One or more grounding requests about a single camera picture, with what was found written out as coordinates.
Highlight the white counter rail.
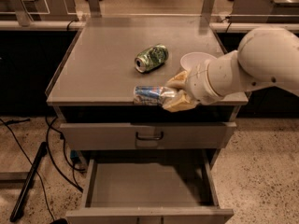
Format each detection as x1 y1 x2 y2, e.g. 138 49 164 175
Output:
0 21 299 34

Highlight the grey open middle drawer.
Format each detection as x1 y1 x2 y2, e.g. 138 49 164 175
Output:
66 149 234 224

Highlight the white ceramic bowl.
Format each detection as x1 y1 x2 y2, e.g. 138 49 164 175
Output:
180 52 216 71

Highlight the black floor cable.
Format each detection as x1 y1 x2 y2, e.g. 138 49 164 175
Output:
0 115 87 224

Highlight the grey top drawer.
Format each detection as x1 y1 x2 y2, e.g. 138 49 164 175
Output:
60 122 236 150

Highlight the crushed green soda can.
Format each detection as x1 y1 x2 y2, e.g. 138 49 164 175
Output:
135 44 169 73

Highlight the blue silver redbull can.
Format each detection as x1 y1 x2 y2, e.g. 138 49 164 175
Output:
134 86 177 105

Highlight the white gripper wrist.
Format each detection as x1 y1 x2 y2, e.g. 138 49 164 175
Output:
163 62 223 112

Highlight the black top drawer handle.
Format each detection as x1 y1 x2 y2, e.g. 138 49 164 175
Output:
135 132 164 141

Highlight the grey metal drawer cabinet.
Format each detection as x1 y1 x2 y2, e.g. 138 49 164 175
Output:
45 15 252 224

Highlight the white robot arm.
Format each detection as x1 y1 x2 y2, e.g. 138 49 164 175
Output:
163 27 299 112

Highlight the black bar on floor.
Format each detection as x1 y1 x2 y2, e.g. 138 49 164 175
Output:
9 142 47 223

